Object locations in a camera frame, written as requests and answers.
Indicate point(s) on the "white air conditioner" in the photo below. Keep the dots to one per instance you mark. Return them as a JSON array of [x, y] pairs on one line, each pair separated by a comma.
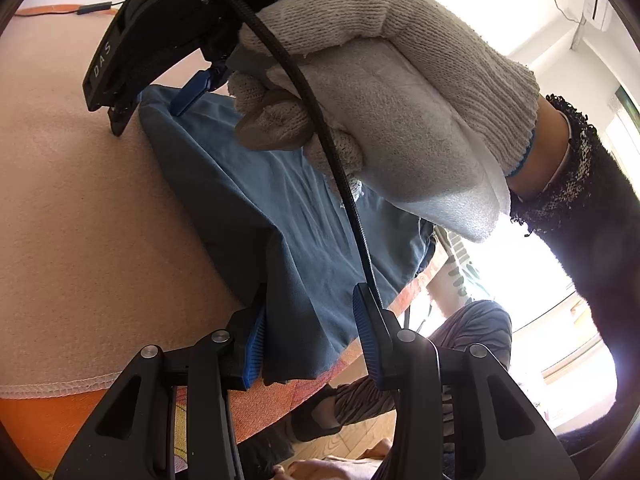
[[600, 10]]

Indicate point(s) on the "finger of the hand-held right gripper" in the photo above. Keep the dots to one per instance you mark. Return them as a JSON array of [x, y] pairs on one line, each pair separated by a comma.
[[187, 92], [121, 117]]

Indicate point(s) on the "dark blue pants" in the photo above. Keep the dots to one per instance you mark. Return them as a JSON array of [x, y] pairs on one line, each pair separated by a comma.
[[280, 220]]

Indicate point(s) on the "person's striped trouser leg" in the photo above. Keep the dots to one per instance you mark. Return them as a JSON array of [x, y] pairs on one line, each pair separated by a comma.
[[465, 330]]

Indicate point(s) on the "person's right hand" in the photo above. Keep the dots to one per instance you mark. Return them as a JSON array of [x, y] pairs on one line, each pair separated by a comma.
[[400, 15]]

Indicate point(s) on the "person's right forearm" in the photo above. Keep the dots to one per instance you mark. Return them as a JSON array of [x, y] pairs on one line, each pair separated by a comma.
[[600, 240]]

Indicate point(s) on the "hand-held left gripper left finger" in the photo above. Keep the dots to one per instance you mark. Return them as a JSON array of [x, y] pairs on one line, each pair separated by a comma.
[[255, 345]]

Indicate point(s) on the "leaf print white cloth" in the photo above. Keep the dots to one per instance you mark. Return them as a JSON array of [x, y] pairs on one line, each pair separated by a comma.
[[457, 265]]

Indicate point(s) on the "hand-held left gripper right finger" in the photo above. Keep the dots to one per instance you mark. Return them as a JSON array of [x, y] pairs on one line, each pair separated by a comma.
[[367, 330]]

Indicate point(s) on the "wall pipe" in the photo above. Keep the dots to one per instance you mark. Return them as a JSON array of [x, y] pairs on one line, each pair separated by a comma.
[[567, 10]]

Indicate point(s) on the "pink blanket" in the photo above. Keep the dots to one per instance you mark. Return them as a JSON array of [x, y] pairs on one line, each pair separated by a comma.
[[75, 210]]

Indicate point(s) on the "dark shoe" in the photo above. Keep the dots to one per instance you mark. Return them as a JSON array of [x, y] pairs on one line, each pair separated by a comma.
[[315, 415]]

